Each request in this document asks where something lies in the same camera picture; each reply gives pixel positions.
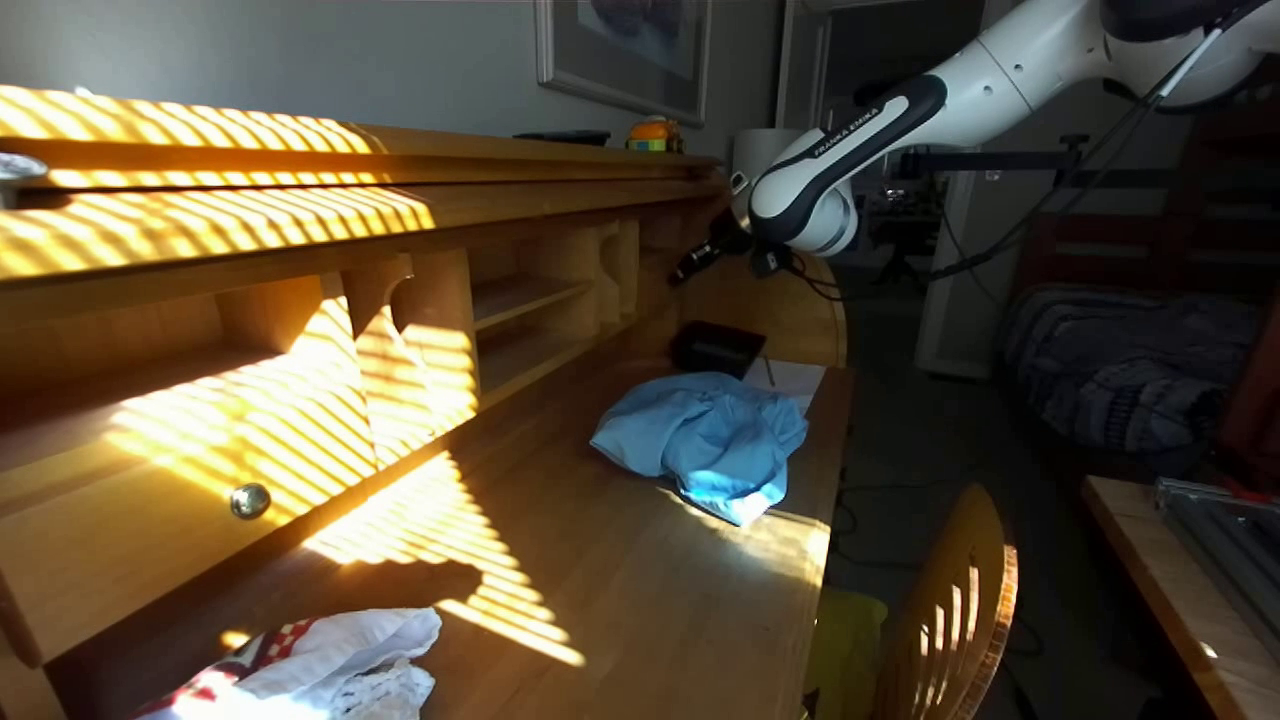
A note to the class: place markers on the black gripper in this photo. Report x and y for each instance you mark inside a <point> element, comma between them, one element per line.
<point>728,243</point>

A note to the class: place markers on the small wooden drawer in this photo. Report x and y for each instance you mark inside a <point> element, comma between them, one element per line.
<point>660,286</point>

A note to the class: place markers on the wooden desk drawer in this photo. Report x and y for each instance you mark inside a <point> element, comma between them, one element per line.
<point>203,532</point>

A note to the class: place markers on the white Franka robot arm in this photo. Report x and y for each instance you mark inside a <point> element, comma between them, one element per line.
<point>985,84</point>

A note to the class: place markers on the small black box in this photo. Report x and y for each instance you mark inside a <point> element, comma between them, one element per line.
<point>718,350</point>

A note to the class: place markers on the orange and green toy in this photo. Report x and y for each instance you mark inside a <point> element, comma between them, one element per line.
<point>655,139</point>

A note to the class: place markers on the white paper sheet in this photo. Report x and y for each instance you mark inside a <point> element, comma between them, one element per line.
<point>792,377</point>

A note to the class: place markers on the blue crumpled cloth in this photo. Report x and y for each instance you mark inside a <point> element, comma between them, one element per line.
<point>706,440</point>

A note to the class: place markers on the white cabinet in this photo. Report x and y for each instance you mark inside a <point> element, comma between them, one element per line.
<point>973,304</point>

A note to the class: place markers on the black clamp boom bar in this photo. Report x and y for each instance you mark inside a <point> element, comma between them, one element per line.
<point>1013,163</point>

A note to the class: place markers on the yellow bin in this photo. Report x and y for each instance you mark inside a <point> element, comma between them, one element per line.
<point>845,654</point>

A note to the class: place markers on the wooden slatted chair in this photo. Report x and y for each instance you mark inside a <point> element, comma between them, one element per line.
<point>954,625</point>

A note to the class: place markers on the striped grey bedding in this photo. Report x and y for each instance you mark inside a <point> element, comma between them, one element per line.
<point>1134,372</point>

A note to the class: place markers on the white and red cloth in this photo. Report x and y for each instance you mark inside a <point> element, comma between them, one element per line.
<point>334,660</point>

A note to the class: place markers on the wooden side table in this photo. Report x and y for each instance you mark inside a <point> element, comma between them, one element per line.
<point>1173,613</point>

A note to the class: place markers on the grey metal tray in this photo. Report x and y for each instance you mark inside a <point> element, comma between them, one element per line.
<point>1233,540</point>

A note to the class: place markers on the small metal dish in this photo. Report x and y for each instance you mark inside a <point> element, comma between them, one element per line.
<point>21,171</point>

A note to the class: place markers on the framed wall picture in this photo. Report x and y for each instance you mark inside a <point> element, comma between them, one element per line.
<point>624,53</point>

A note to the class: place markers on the dark wooden bed frame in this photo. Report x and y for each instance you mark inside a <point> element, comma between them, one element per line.
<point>1105,244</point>

